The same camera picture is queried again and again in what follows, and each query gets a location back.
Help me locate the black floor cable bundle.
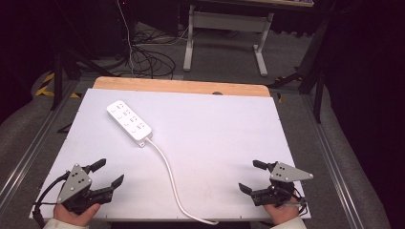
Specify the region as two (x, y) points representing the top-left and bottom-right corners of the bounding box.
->
(129, 30), (177, 79)

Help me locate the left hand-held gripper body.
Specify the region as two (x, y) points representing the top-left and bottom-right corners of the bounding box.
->
(56, 163), (115, 216)

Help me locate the aluminium floor rail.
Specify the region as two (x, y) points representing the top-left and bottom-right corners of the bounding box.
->
(0, 80), (80, 206)
(300, 94), (362, 229)

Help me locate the black tripod stand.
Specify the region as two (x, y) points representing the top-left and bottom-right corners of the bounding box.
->
(51, 0), (120, 112)

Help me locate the yellow black floor tape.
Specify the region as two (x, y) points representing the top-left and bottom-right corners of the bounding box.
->
(33, 72), (82, 99)

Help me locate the white board sheet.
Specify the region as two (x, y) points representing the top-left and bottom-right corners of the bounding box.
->
(29, 88), (312, 222)

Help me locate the white metal desk frame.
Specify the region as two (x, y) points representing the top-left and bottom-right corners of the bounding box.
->
(182, 4), (275, 77)

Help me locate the black metal stand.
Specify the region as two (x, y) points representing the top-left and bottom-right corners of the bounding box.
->
(266, 17), (330, 124)

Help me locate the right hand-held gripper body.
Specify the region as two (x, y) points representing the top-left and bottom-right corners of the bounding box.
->
(250, 160), (314, 207)

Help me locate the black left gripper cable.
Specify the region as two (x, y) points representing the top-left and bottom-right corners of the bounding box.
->
(32, 171), (71, 229)

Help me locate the thin white hanging cable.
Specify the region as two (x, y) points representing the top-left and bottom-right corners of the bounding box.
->
(116, 0), (136, 77)

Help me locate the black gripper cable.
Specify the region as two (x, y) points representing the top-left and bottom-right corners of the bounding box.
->
(289, 188), (309, 218)
(32, 171), (71, 229)

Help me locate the white power strip cable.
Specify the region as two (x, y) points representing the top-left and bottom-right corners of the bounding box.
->
(145, 136), (220, 226)

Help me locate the white power strip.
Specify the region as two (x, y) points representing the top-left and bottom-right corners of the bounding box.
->
(106, 99), (154, 149)

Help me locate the person's right hand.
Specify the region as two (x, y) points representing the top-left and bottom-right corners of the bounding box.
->
(263, 196), (302, 226)

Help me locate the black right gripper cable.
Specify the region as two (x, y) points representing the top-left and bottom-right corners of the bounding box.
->
(289, 188), (309, 218)

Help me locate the person's left hand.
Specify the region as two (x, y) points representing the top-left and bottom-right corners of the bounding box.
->
(53, 202), (101, 228)

